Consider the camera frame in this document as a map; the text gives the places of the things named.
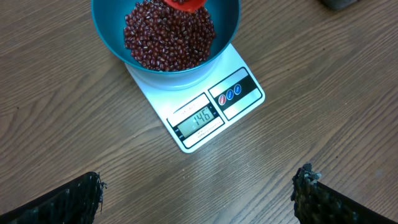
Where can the white digital kitchen scale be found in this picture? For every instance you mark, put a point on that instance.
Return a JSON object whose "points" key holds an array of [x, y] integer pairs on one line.
{"points": [[198, 105]]}

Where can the red beans in bowl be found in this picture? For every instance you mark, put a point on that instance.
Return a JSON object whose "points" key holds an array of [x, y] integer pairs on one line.
{"points": [[165, 39]]}

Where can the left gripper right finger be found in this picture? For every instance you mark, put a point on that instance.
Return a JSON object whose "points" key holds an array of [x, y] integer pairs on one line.
{"points": [[316, 203]]}

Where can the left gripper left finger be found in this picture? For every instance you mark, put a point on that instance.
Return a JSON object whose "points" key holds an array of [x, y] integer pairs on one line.
{"points": [[74, 202]]}

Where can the clear plastic container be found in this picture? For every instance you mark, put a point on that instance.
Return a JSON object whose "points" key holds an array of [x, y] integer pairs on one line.
{"points": [[337, 5]]}

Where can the blue plastic bowl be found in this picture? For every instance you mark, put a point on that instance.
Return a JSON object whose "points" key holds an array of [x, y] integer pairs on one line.
{"points": [[109, 19]]}

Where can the red measuring scoop blue handle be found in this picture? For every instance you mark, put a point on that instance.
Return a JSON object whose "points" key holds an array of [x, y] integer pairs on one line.
{"points": [[186, 5]]}

